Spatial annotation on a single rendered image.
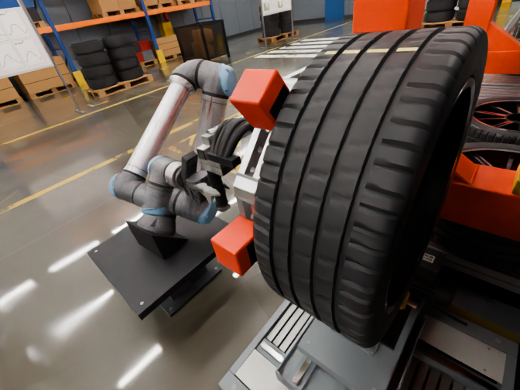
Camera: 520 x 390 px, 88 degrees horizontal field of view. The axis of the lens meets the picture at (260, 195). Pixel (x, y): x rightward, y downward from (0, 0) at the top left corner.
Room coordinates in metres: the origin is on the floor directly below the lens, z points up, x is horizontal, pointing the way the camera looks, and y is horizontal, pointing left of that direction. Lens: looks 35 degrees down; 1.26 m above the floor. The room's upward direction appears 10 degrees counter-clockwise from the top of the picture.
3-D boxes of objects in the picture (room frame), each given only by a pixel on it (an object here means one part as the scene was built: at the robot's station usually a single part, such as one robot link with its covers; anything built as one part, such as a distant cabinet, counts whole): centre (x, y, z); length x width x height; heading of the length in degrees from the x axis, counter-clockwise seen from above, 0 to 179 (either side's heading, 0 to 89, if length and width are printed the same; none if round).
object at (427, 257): (0.61, -0.54, 0.26); 0.42 x 0.18 x 0.35; 43
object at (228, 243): (0.41, 0.06, 0.85); 0.09 x 0.08 x 0.07; 133
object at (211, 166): (0.66, 0.10, 0.93); 0.09 x 0.05 x 0.05; 43
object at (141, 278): (1.09, 0.56, 0.15); 0.60 x 0.60 x 0.30; 42
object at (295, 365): (0.47, -0.24, 0.13); 0.50 x 0.36 x 0.10; 133
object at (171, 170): (0.83, 0.26, 0.81); 0.10 x 0.05 x 0.09; 133
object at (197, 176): (0.78, 0.20, 0.80); 0.12 x 0.08 x 0.09; 43
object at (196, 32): (9.28, 0.85, 0.49); 1.27 x 0.88 x 0.97; 42
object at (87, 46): (7.40, 2.92, 0.55); 1.40 x 0.80 x 1.09; 134
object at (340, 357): (0.51, -0.28, 0.32); 0.40 x 0.30 x 0.28; 133
